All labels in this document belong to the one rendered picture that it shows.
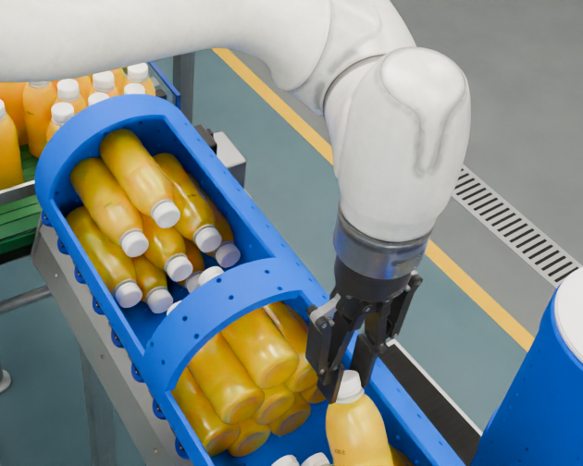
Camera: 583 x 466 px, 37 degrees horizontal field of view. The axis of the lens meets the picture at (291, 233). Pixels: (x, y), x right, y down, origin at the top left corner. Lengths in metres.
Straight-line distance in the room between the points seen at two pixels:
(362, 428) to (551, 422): 0.63
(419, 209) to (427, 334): 2.02
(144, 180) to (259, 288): 0.31
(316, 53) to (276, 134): 2.52
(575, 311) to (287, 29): 0.87
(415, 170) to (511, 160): 2.75
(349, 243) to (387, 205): 0.08
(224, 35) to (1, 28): 0.23
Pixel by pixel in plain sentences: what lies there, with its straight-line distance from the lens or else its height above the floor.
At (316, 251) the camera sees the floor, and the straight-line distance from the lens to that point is 2.90.
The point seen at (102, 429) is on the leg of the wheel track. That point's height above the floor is 0.35.
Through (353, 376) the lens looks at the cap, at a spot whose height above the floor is 1.29.
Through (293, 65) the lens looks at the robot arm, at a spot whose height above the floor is 1.64.
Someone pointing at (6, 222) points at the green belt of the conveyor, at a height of 0.90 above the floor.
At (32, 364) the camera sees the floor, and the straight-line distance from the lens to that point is 2.60.
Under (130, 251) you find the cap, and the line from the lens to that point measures 1.36.
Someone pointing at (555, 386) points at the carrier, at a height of 0.94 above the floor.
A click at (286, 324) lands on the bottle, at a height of 1.14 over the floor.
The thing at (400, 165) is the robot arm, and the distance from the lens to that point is 0.71.
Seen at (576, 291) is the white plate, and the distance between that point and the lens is 1.55.
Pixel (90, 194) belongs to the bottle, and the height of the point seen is 1.12.
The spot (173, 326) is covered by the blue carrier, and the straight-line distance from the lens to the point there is 1.16.
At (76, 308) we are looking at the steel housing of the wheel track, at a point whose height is 0.88.
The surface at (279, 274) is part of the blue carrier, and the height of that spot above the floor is 1.23.
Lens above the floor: 2.11
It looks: 46 degrees down
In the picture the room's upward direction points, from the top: 9 degrees clockwise
